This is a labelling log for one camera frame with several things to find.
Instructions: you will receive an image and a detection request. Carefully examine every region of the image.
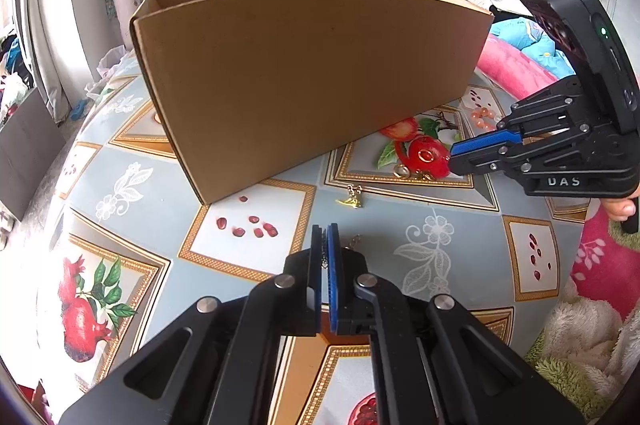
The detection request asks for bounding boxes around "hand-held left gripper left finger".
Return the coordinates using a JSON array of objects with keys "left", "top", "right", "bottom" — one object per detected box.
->
[{"left": 59, "top": 225, "right": 323, "bottom": 425}]

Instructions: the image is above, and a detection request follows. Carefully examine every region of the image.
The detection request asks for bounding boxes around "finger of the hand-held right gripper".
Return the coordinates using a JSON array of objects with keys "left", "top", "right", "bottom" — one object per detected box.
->
[
  {"left": 448, "top": 127, "right": 616, "bottom": 180},
  {"left": 450, "top": 76, "right": 601, "bottom": 156}
]

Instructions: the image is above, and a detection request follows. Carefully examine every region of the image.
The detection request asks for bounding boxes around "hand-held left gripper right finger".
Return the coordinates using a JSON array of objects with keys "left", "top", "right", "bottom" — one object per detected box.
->
[{"left": 327, "top": 224, "right": 586, "bottom": 425}]

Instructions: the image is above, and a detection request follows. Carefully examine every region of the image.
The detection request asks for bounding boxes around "pink bead bracelet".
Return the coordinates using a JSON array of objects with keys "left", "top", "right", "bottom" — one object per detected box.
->
[{"left": 470, "top": 106, "right": 502, "bottom": 126}]

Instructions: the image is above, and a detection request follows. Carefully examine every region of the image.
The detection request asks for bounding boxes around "brown cardboard box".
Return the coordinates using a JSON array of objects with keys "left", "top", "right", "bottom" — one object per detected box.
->
[{"left": 129, "top": 0, "right": 496, "bottom": 206}]

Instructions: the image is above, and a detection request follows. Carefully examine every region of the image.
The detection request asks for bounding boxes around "person's right hand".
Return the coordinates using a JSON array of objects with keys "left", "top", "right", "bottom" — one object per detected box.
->
[{"left": 600, "top": 192, "right": 640, "bottom": 224}]

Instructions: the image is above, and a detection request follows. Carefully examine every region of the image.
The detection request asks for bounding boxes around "person's fluffy clothing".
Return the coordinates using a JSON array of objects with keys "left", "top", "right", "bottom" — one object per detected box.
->
[{"left": 525, "top": 280, "right": 640, "bottom": 421}]

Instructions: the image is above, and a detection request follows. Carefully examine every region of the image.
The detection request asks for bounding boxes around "white plastic bag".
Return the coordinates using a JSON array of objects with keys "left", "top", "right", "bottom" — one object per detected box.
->
[{"left": 85, "top": 45, "right": 133, "bottom": 100}]

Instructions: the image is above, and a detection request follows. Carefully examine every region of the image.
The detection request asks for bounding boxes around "grey cabinet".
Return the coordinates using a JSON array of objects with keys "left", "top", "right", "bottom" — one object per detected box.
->
[{"left": 0, "top": 87, "right": 66, "bottom": 221}]

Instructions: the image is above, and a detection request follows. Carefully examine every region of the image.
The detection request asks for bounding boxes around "pink rolled mat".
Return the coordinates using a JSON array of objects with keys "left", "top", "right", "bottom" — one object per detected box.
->
[{"left": 110, "top": 0, "right": 138, "bottom": 50}]

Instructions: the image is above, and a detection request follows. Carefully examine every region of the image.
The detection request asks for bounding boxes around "grey curtain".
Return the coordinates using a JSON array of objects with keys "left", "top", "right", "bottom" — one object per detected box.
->
[{"left": 15, "top": 0, "right": 71, "bottom": 120}]

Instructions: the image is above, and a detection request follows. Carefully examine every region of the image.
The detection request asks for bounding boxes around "pile of clothes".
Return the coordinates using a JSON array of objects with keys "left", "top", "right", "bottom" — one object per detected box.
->
[{"left": 0, "top": 22, "right": 36, "bottom": 126}]

